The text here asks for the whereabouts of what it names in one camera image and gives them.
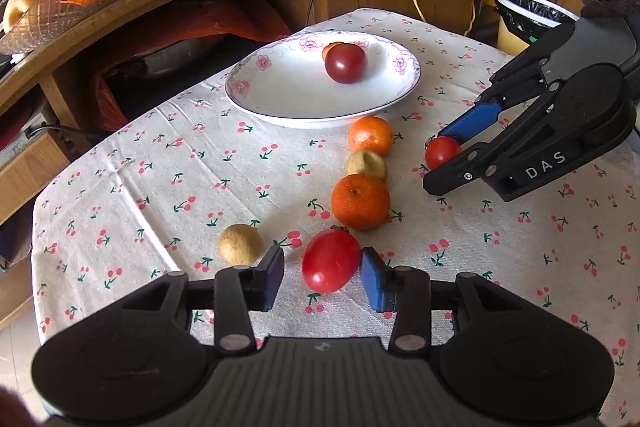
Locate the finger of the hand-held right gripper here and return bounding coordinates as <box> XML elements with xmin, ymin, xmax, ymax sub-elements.
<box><xmin>422</xmin><ymin>81</ymin><xmax>562</xmax><ymax>196</ymax></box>
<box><xmin>442</xmin><ymin>52</ymin><xmax>553</xmax><ymax>142</ymax></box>

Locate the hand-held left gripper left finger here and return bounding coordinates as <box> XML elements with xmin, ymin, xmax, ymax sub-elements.
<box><xmin>120</xmin><ymin>244</ymin><xmax>286</xmax><ymax>355</ymax></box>

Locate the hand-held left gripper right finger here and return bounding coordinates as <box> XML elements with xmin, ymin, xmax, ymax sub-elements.
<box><xmin>360</xmin><ymin>247</ymin><xmax>507</xmax><ymax>354</ymax></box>

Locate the small red tomato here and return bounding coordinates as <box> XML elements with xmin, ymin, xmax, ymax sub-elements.
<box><xmin>425</xmin><ymin>136</ymin><xmax>463</xmax><ymax>170</ymax></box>

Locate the large red tomato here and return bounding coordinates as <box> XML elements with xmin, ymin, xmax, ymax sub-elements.
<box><xmin>301</xmin><ymin>228</ymin><xmax>363</xmax><ymax>294</ymax></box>

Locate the white floral plate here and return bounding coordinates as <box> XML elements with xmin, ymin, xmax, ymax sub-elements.
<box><xmin>224</xmin><ymin>31</ymin><xmax>421</xmax><ymax>130</ymax></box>

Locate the person's right forearm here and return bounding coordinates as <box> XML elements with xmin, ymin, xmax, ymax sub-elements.
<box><xmin>580</xmin><ymin>0</ymin><xmax>640</xmax><ymax>22</ymax></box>

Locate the yellow-brown longan fruit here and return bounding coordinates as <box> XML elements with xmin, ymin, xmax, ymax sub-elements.
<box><xmin>346</xmin><ymin>150</ymin><xmax>388</xmax><ymax>182</ymax></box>
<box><xmin>218</xmin><ymin>224</ymin><xmax>264</xmax><ymax>266</ymax></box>

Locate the large mandarin orange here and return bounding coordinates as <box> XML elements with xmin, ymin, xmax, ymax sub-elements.
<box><xmin>331</xmin><ymin>174</ymin><xmax>391</xmax><ymax>231</ymax></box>

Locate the small mandarin orange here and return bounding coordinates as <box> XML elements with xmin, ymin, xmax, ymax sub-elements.
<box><xmin>347</xmin><ymin>116</ymin><xmax>394</xmax><ymax>156</ymax></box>

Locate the trash bin with black bag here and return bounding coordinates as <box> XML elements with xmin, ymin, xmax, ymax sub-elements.
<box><xmin>495</xmin><ymin>0</ymin><xmax>581</xmax><ymax>56</ymax></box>

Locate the dark red tomato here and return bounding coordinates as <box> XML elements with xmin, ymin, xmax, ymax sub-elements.
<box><xmin>324</xmin><ymin>43</ymin><xmax>367</xmax><ymax>84</ymax></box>

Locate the cherry print tablecloth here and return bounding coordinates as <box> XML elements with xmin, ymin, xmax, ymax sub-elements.
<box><xmin>31</xmin><ymin>8</ymin><xmax>640</xmax><ymax>427</ymax></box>

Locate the orange plastic bag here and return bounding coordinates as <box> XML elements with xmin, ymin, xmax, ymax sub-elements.
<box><xmin>89</xmin><ymin>0</ymin><xmax>292</xmax><ymax>132</ymax></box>

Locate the wooden cabinet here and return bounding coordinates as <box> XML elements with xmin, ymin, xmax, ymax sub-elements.
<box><xmin>0</xmin><ymin>127</ymin><xmax>72</xmax><ymax>330</ymax></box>

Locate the clear glass fruit bowl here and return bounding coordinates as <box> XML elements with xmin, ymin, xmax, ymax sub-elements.
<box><xmin>0</xmin><ymin>0</ymin><xmax>160</xmax><ymax>56</ymax></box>

